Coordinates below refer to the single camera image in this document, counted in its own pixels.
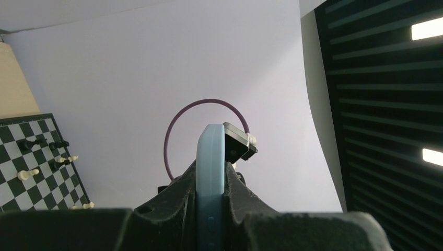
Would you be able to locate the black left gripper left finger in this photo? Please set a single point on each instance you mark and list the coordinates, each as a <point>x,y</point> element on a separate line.
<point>169,217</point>

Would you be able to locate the white chess piece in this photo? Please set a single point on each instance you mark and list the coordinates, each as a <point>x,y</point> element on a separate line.
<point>26,174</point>
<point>84,206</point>

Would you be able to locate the ceiling light strip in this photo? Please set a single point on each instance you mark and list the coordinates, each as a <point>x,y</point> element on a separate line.
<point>432,156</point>
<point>427,29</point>

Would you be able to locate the phone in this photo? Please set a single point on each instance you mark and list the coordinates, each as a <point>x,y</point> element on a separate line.
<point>209,207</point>

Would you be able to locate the white chess piece front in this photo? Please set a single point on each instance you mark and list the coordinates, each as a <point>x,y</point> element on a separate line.
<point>84,206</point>

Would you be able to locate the black chess piece right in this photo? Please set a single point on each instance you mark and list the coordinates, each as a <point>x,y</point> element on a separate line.
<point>58,144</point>

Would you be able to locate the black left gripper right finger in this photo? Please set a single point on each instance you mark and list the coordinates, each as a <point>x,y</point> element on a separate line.
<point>250,224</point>

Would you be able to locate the white chess piece left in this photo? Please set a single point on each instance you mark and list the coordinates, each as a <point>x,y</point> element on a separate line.
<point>26,174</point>

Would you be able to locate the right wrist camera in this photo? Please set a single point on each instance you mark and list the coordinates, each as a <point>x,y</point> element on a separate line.
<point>238,144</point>

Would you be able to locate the black chess piece far left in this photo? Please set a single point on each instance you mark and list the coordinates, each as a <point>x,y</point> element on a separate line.
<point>27,145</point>

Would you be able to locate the black white chessboard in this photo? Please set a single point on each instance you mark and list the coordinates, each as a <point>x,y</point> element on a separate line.
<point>47,190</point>

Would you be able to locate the black chess piece near pawn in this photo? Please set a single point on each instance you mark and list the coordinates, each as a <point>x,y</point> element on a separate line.
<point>54,166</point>

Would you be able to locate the white chess pawn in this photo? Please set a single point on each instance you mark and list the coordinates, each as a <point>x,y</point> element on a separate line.
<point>63,159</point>

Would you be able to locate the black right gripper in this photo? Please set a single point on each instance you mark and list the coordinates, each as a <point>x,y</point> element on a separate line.
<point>215,179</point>

